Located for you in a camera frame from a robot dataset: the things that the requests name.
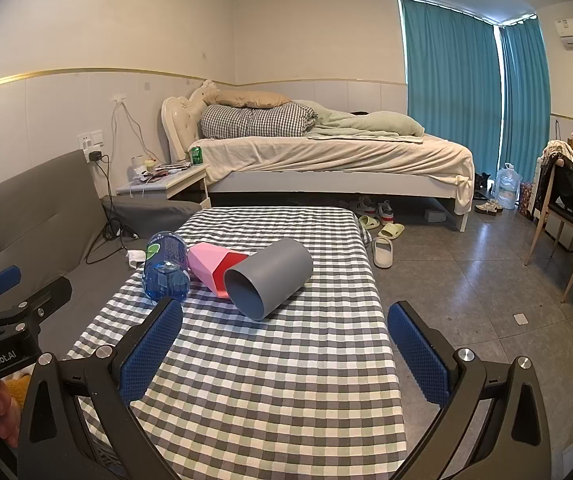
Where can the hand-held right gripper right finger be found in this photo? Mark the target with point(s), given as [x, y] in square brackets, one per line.
[419, 355]

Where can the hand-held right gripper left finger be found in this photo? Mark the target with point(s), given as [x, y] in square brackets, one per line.
[149, 355]

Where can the grey cup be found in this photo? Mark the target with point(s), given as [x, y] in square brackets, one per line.
[276, 270]

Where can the pink cup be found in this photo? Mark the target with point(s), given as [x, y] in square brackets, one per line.
[204, 266]

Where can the grey sofa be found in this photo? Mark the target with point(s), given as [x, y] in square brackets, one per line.
[26, 210]

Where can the blue water bottle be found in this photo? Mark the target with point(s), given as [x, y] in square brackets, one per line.
[166, 280]

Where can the crumpled white tissue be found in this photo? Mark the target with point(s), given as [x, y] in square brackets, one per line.
[135, 258]

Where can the white card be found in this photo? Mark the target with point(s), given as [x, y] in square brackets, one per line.
[521, 319]

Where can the white slipper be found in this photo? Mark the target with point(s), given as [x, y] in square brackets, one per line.
[383, 252]

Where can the checked tablecloth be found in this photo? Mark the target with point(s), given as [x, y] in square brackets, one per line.
[266, 385]

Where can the green slipper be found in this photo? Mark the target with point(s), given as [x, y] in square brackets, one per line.
[391, 231]
[368, 222]

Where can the small grey box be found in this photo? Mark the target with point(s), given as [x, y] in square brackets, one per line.
[435, 215]

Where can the black charger plug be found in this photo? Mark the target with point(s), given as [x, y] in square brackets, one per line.
[95, 156]

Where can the grey sneaker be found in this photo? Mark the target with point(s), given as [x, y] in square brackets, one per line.
[384, 210]

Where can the white nightstand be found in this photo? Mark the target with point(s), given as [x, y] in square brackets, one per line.
[166, 185]

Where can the white sneaker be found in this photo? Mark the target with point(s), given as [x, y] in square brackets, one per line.
[489, 206]

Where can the large clear water jug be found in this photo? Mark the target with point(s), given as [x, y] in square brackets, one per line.
[505, 187]

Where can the patterned gift bag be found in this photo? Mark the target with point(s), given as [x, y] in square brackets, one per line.
[526, 200]

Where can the wooden leg chair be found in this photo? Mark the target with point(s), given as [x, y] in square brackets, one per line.
[566, 220]

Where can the green can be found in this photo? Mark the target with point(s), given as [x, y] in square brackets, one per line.
[196, 156]

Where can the beige bedsheet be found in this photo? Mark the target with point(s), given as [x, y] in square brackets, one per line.
[341, 157]

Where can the black jacket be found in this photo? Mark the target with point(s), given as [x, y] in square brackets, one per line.
[549, 180]

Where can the white bed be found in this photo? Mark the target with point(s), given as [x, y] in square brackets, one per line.
[181, 120]

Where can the green blanket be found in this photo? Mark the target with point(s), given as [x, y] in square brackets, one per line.
[366, 122]

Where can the white garment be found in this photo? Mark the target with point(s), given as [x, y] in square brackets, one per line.
[566, 152]

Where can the checked duvet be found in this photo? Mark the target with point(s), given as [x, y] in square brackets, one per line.
[256, 120]

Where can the wide teal curtain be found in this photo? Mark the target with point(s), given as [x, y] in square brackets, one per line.
[446, 85]

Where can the beige pillow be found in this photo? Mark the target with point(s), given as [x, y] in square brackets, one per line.
[251, 99]

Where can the narrow teal curtain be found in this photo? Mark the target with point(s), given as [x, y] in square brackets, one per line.
[526, 100]

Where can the white wall socket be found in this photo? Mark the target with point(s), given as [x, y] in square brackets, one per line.
[90, 140]

